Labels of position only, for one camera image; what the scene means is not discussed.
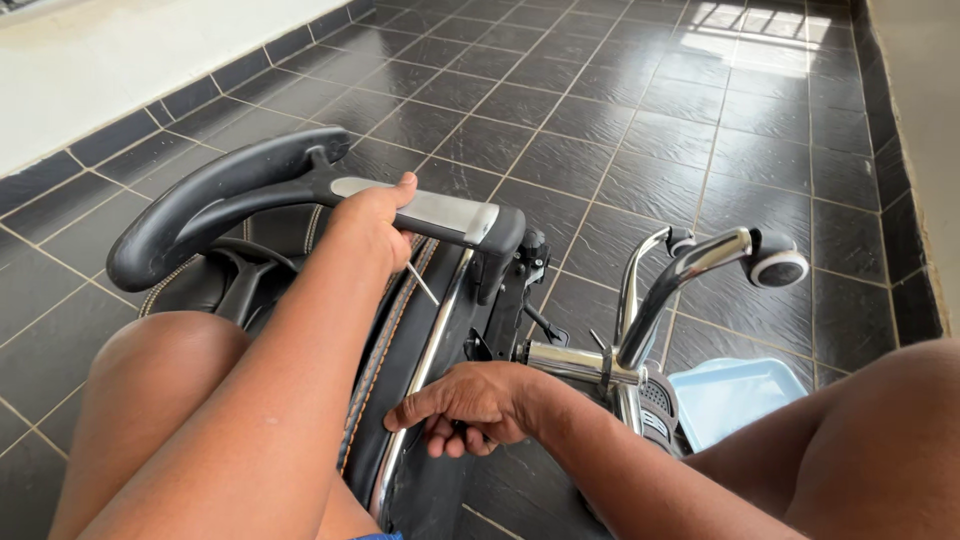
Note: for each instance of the person's leg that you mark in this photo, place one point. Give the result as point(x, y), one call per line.
point(150, 390)
point(862, 442)

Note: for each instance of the black chair armrest silver plate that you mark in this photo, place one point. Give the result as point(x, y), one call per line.
point(225, 180)

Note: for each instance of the chrome chair frame tube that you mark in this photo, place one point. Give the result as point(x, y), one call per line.
point(431, 345)

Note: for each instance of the person's left hand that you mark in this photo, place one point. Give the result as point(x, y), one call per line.
point(364, 225)

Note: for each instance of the person's blue shorts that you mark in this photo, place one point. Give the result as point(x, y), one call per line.
point(377, 536)

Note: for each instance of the chrome chair star base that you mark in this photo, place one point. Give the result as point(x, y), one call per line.
point(675, 277)

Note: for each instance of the black chair tilt mechanism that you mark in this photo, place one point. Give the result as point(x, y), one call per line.
point(517, 292)

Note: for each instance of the thin metal tool rod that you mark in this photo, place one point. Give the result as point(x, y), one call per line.
point(422, 283)

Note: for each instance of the person's right hand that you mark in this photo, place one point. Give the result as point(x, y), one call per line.
point(487, 397)

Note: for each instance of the light blue plastic tray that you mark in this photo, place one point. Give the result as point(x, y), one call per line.
point(731, 397)

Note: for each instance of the person's right leg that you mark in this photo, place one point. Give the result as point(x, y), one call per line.
point(862, 442)

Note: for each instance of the person's left leg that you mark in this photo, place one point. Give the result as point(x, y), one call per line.
point(150, 390)

